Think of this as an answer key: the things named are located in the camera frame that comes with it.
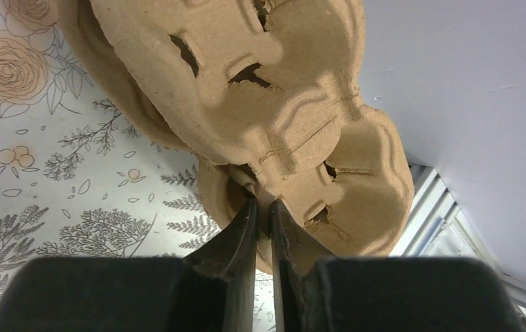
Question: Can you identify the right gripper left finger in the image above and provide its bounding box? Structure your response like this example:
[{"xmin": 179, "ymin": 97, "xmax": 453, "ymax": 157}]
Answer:
[{"xmin": 0, "ymin": 199, "xmax": 257, "ymax": 331}]

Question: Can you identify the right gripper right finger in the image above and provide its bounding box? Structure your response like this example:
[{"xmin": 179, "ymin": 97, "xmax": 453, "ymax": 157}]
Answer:
[{"xmin": 270, "ymin": 201, "xmax": 525, "ymax": 331}]

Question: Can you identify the single brown cup carrier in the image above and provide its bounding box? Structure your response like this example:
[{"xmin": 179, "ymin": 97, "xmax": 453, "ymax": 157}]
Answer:
[{"xmin": 91, "ymin": 1, "xmax": 414, "ymax": 256}]

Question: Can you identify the floral tablecloth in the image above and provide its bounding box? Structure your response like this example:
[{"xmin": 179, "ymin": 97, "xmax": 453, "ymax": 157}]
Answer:
[{"xmin": 0, "ymin": 0, "xmax": 278, "ymax": 332}]

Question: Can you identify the brown cardboard cup carrier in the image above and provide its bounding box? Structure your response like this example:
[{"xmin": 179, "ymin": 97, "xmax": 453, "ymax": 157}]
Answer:
[{"xmin": 56, "ymin": 0, "xmax": 264, "ymax": 276}]

